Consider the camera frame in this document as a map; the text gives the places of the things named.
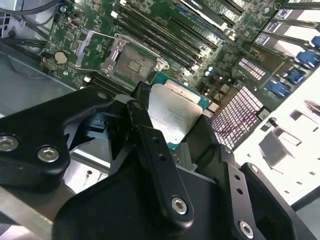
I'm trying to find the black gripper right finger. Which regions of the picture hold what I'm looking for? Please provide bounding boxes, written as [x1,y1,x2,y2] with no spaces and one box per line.
[186,115,320,240]

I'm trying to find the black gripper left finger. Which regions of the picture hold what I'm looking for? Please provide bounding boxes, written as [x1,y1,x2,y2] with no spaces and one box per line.
[0,81,196,228]

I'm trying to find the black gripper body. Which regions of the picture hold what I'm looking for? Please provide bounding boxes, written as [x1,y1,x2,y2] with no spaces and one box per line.
[52,163,226,240]

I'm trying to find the metal socket cover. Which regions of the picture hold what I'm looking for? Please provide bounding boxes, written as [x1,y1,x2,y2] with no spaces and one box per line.
[66,28,121,75]

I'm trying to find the silver CPU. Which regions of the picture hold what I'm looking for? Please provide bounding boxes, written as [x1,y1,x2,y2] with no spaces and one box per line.
[146,71,213,152]

